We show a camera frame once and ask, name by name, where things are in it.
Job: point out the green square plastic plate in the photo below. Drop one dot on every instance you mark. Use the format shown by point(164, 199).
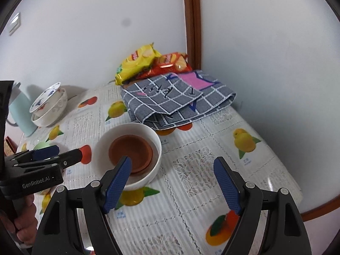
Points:
point(41, 146)

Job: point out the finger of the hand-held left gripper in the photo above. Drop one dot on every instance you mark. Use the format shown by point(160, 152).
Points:
point(46, 152)
point(69, 158)

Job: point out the yellow snack bag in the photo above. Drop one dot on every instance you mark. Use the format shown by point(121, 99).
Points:
point(136, 61)

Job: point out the red snack bag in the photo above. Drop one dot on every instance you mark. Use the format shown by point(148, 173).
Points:
point(170, 63)

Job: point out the person's left hand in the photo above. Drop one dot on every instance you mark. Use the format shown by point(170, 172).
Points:
point(24, 228)

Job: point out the brown wooden baseboard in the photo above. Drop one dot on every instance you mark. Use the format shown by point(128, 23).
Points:
point(321, 211)

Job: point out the fruit print tablecloth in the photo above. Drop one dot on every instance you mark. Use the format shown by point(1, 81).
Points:
point(191, 170)

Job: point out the blue floral ceramic bowl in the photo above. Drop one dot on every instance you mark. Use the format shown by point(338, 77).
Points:
point(45, 94)

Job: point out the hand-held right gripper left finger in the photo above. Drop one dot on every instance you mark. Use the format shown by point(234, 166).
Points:
point(117, 186)

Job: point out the grey checked folded cloth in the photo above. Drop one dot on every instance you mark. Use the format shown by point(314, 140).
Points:
point(159, 101)

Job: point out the brown patterned box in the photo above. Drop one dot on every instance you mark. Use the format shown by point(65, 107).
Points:
point(9, 146)

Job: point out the brown wooden door frame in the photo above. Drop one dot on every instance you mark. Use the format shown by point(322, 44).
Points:
point(191, 24)

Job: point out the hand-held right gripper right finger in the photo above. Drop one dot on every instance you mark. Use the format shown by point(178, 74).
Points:
point(228, 186)

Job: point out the small brown bowl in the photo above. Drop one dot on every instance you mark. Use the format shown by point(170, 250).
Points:
point(130, 150)

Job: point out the plain white bowl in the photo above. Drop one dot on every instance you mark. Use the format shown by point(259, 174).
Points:
point(124, 129)

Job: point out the white wall switch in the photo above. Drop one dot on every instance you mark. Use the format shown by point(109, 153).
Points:
point(14, 24)

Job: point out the light blue thermos jug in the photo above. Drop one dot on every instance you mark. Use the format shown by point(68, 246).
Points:
point(22, 117)

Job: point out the white patterned ceramic bowl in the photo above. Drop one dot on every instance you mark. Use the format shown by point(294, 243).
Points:
point(54, 113)

